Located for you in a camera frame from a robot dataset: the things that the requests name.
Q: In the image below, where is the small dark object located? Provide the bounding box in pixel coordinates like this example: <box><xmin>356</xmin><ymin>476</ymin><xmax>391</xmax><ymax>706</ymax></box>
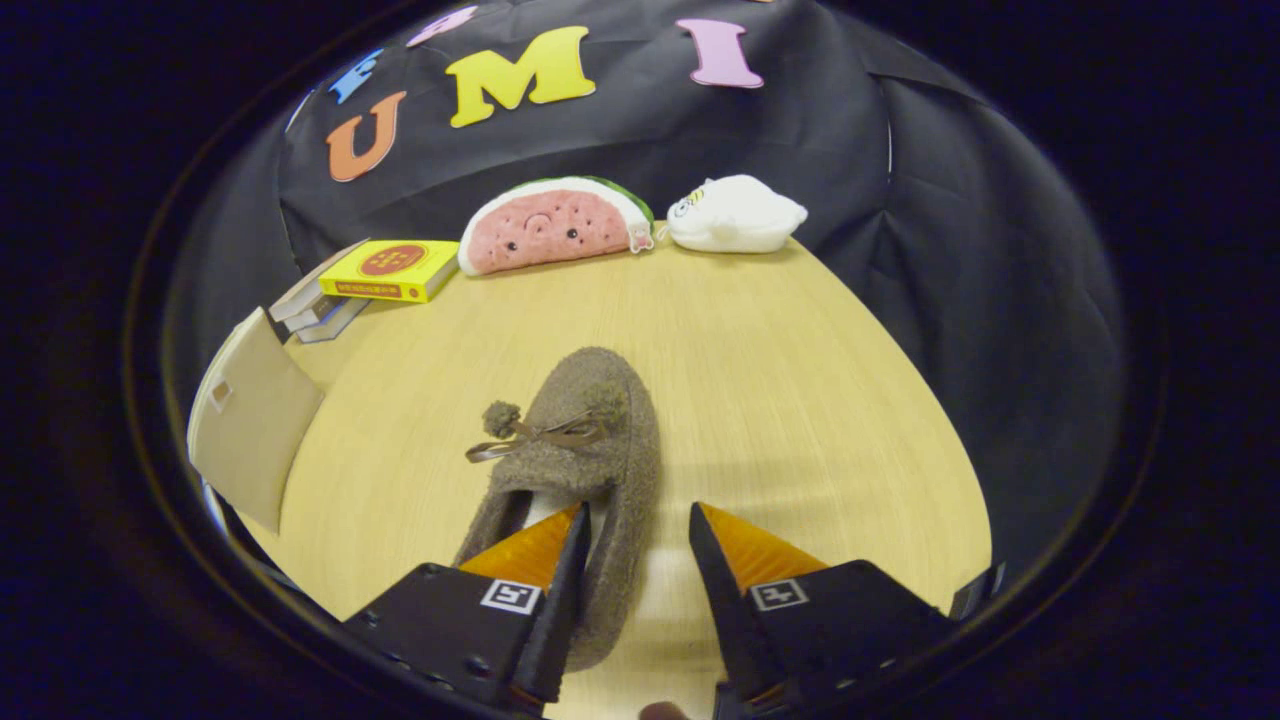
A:
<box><xmin>948</xmin><ymin>562</ymin><xmax>1007</xmax><ymax>623</ymax></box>

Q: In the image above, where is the watermelon slice plush toy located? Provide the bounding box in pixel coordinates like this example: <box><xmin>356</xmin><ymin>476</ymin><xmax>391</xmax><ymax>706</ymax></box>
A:
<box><xmin>457</xmin><ymin>176</ymin><xmax>656</xmax><ymax>277</ymax></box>

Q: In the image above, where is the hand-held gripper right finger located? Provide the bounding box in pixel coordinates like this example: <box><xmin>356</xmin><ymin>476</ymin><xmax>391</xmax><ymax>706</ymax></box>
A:
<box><xmin>688</xmin><ymin>502</ymin><xmax>956</xmax><ymax>720</ymax></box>

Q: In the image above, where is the brown fuzzy shoe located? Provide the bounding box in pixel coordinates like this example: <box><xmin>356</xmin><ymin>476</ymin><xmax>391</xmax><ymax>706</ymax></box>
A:
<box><xmin>452</xmin><ymin>347</ymin><xmax>663</xmax><ymax>673</ymax></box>

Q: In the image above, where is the white plush toy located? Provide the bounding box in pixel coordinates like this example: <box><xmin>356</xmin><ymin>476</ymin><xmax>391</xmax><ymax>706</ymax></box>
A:
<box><xmin>666</xmin><ymin>175</ymin><xmax>809</xmax><ymax>254</ymax></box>

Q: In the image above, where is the beige fabric storage box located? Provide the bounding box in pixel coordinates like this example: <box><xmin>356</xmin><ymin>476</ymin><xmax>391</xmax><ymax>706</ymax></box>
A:
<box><xmin>187</xmin><ymin>307</ymin><xmax>326</xmax><ymax>534</ymax></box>

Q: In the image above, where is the yellow book with red circle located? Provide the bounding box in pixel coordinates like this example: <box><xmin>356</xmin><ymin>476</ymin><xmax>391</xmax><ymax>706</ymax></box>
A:
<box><xmin>318</xmin><ymin>239</ymin><xmax>461</xmax><ymax>304</ymax></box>

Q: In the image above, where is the blue cover book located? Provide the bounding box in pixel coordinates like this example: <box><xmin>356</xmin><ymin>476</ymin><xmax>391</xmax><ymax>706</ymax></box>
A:
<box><xmin>296</xmin><ymin>297</ymin><xmax>373</xmax><ymax>345</ymax></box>

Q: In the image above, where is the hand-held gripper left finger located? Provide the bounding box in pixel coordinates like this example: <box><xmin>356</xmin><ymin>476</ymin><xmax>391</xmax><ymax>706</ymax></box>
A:
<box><xmin>343</xmin><ymin>500</ymin><xmax>593</xmax><ymax>716</ymax></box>

